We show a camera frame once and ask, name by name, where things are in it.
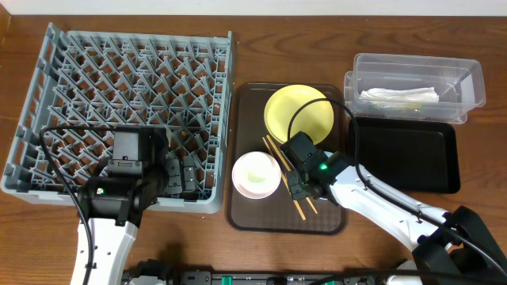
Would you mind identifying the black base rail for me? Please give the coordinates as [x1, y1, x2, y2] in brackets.
[120, 259, 507, 285]

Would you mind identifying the grey dishwasher rack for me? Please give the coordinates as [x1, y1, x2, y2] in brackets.
[1, 25, 234, 214]

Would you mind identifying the wooden chopstick left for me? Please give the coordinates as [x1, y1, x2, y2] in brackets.
[262, 137, 306, 221]

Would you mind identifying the wooden chopstick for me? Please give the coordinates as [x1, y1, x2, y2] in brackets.
[265, 134, 318, 215]
[262, 137, 306, 221]

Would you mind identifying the black plastic tray bin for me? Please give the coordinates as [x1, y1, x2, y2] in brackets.
[356, 117, 461, 194]

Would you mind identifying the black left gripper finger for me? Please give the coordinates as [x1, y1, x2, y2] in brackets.
[182, 156, 197, 192]
[165, 158, 183, 195]

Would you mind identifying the wooden chopstick right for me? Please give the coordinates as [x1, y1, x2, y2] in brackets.
[265, 134, 318, 215]

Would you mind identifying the white napkin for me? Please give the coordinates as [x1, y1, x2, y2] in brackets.
[360, 87, 439, 103]

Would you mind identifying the clear plastic waste bin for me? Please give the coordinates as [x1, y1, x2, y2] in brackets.
[344, 53, 486, 124]

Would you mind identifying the pink white bowl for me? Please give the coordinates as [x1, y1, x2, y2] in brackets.
[231, 151, 281, 200]

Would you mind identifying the yellow plate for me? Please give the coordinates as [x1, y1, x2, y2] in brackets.
[264, 85, 334, 144]

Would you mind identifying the light blue bowl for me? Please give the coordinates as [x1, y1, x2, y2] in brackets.
[324, 151, 334, 159]

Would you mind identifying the green orange snack wrapper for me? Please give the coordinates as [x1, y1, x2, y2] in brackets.
[372, 102, 423, 112]

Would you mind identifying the brown serving tray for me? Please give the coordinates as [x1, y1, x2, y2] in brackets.
[225, 83, 348, 236]

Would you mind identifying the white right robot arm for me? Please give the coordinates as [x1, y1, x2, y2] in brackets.
[285, 150, 506, 284]

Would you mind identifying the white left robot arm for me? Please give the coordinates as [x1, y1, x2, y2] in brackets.
[71, 127, 197, 284]

